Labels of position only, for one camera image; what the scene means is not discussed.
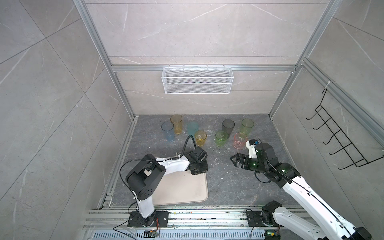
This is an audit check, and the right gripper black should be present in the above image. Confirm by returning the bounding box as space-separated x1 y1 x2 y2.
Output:
230 152 269 175

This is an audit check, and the short clear glass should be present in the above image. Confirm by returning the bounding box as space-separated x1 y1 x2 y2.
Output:
205 126 214 137

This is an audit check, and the beige tray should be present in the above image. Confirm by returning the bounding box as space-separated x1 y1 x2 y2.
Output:
152 171 209 206

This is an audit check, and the tall blue glass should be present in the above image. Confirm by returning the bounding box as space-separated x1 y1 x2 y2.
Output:
161 122 175 142

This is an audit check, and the tall amber glass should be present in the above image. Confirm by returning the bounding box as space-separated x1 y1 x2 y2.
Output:
170 115 183 135

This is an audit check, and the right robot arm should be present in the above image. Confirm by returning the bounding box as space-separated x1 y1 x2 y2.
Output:
230 140 372 240

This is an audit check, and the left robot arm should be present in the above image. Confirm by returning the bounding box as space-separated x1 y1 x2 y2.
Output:
125 147 208 221

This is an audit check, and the short pink glass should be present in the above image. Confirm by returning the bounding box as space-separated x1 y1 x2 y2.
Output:
233 133 248 150

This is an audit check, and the short amber glass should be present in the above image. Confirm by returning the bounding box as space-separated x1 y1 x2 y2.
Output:
195 130 207 147

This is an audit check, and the short green glass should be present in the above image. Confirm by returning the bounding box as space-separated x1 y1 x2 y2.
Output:
215 130 229 147

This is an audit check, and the tall teal glass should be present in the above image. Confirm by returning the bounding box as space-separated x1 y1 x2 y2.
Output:
187 121 199 136

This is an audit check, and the tall grey glass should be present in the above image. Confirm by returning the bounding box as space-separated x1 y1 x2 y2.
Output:
222 119 235 138

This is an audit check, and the tall green glass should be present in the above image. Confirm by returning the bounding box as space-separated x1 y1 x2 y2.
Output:
239 119 255 137

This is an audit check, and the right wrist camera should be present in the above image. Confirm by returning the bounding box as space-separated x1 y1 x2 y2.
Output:
246 139 259 159

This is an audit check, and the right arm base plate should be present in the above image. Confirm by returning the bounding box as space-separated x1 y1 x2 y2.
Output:
245 209 279 227

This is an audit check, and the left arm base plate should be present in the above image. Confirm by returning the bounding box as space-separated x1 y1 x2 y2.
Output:
128 211 169 228

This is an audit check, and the white wire basket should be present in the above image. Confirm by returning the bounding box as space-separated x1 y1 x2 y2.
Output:
162 67 234 95

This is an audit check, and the aluminium rail frame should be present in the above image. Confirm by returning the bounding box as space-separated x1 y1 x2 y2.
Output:
80 205 331 240

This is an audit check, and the black wire hook rack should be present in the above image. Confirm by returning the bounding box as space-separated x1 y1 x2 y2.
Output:
306 89 384 170

